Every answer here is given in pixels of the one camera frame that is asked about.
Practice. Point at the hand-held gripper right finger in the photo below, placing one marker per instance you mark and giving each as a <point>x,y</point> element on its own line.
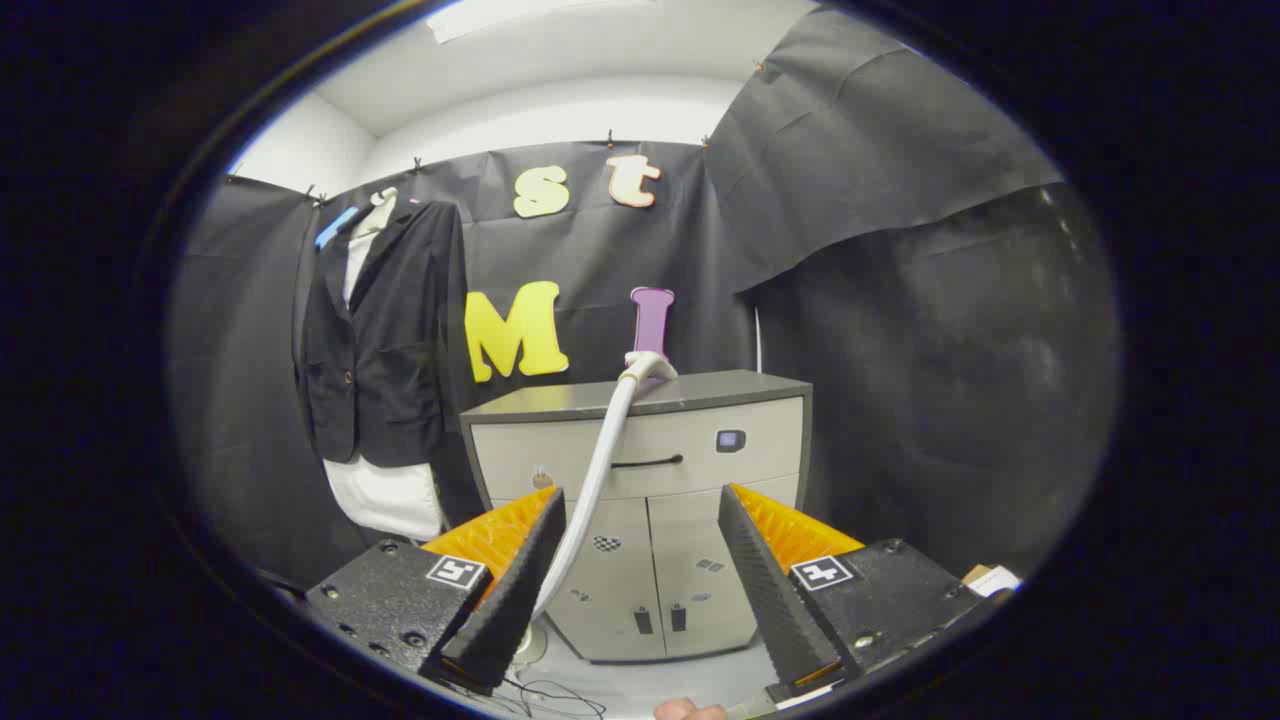
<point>770,590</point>

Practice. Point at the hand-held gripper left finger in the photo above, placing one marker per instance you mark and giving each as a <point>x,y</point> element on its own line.
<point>515,600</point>

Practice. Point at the white shirt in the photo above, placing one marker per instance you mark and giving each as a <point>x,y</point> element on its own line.
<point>385,495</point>

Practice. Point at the white garment steamer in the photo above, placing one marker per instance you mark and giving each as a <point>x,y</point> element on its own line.
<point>610,440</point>

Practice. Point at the black suit jacket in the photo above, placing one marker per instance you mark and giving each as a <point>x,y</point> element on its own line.
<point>390,340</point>

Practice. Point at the white clothes hanger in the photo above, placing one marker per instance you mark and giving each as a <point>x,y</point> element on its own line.
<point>383,197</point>

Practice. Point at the grey cabinet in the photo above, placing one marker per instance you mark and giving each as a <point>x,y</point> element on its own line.
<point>690,530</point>

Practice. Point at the small cardboard box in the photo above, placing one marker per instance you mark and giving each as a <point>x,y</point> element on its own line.
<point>985,578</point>

